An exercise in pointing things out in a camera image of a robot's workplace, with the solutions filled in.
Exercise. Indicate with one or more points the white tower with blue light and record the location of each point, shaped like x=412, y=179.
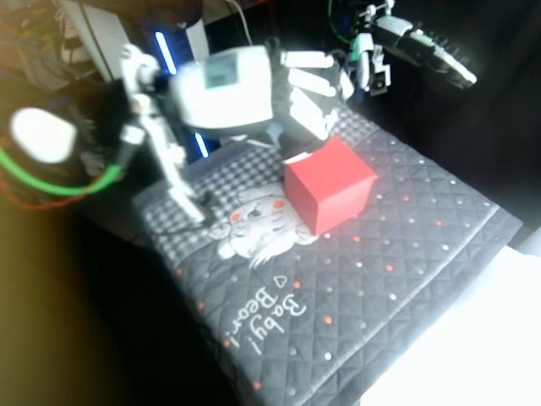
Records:
x=105, y=38

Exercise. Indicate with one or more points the red cube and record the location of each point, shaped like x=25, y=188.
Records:
x=329, y=186

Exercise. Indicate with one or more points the grey bear print quilt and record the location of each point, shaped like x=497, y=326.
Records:
x=359, y=287

